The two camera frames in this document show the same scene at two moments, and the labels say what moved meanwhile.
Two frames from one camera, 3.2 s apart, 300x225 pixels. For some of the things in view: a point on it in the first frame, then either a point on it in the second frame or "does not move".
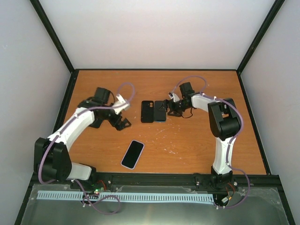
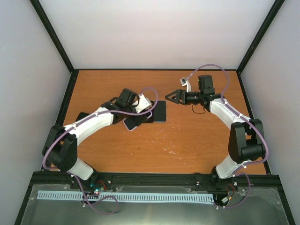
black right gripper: (172, 109) → (178, 93)
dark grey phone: (160, 115) does not move
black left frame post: (53, 34) does not move
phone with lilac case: (132, 154) → (130, 124)
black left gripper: (120, 126) → (140, 118)
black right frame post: (269, 19) does not move
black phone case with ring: (147, 111) does not move
